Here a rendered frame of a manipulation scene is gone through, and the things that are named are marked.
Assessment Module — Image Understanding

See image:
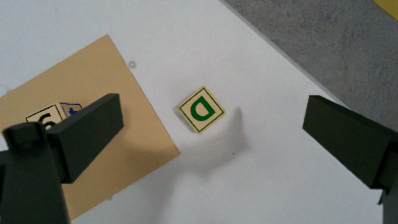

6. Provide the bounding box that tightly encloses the tan square mat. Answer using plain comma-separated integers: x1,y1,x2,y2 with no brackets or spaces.
0,34,181,221

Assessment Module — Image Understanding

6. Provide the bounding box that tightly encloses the white number block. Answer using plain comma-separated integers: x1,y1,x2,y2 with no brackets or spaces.
25,102,82,129

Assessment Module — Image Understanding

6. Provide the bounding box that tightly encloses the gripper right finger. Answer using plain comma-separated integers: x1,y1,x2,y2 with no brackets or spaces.
302,95,398,224

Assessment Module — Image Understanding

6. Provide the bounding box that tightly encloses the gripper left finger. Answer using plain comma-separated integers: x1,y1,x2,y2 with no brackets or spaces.
0,93,124,224

